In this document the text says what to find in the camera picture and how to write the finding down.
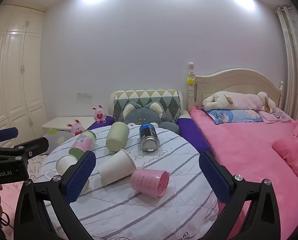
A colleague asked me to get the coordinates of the cream wardrobe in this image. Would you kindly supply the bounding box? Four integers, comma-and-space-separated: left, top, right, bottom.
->
0, 4, 48, 148

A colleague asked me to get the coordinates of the grey cat plush cushion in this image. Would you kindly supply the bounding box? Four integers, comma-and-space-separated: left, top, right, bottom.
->
117, 101, 180, 135

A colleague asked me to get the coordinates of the pink blanket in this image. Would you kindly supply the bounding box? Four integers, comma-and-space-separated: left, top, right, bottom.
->
272, 119, 298, 182

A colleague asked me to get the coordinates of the light green cup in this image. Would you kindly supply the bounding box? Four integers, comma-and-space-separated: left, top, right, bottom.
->
106, 121, 130, 152

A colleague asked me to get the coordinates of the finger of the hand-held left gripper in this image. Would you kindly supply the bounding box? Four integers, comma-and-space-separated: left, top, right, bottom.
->
0, 127, 19, 143
13, 137, 50, 160

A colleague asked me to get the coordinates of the large white paper cup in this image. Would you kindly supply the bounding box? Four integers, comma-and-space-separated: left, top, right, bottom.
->
97, 149, 137, 186

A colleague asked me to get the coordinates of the blue metal spray can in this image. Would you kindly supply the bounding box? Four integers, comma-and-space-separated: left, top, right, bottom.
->
139, 123, 160, 153

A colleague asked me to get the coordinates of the white and pink dog plush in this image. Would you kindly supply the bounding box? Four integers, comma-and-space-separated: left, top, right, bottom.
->
202, 91, 277, 113

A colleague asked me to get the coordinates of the pink printed pillow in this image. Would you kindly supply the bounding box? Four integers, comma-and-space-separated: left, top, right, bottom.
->
258, 107, 295, 124

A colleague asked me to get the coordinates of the pink bed sheet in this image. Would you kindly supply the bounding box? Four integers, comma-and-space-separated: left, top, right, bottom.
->
189, 106, 298, 233

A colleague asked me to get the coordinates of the black cable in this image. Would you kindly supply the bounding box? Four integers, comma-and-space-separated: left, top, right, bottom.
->
0, 210, 15, 231

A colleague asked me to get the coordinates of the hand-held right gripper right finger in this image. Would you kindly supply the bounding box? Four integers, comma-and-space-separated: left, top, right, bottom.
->
198, 151, 285, 240

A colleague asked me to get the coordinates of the white curtain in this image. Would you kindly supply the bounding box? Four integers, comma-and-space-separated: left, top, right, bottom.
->
275, 4, 298, 120

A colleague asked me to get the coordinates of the blue cartoon pillow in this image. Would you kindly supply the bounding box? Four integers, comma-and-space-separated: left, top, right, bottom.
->
205, 109, 264, 125

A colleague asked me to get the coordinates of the white nightstand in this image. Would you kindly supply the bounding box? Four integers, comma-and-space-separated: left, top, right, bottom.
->
41, 116, 97, 137

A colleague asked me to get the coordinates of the small white paper cup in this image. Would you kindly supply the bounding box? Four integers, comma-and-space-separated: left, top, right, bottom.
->
56, 155, 90, 191

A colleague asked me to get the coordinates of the pink plastic cup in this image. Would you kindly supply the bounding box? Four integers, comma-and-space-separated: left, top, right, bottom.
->
130, 169, 170, 200

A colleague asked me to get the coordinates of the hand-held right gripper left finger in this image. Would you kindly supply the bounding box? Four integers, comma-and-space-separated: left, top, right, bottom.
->
14, 151, 97, 240

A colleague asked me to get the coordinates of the pink and green can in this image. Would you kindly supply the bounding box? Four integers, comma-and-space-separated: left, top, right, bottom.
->
68, 130, 97, 159

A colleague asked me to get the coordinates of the white bag with green spots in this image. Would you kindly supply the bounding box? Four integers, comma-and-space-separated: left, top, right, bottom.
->
44, 128, 73, 146

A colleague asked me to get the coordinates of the cream wooden bed headboard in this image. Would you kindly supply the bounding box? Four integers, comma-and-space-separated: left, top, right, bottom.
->
187, 62, 285, 112

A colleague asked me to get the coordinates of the pink bunny toy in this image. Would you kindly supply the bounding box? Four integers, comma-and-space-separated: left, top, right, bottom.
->
67, 119, 85, 136
92, 104, 107, 124

